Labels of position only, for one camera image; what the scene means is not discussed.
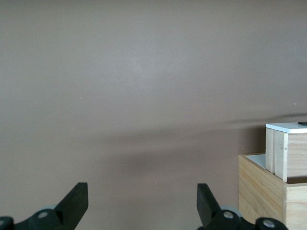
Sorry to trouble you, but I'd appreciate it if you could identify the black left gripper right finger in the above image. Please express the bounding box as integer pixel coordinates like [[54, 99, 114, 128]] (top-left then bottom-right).
[[197, 183, 287, 230]]

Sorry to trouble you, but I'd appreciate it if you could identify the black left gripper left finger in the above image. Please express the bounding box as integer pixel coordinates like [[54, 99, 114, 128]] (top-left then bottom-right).
[[0, 182, 89, 230]]

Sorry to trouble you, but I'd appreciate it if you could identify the white-fronted wooden drawer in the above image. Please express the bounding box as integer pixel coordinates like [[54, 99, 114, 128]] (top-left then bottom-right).
[[265, 122, 307, 184]]

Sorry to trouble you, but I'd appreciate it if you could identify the light wooden drawer cabinet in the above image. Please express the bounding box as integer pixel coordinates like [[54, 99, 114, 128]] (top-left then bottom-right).
[[238, 153, 307, 230]]

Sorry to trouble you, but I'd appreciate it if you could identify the brown table cover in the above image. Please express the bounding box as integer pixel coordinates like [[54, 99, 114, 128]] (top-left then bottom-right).
[[0, 0, 307, 230]]

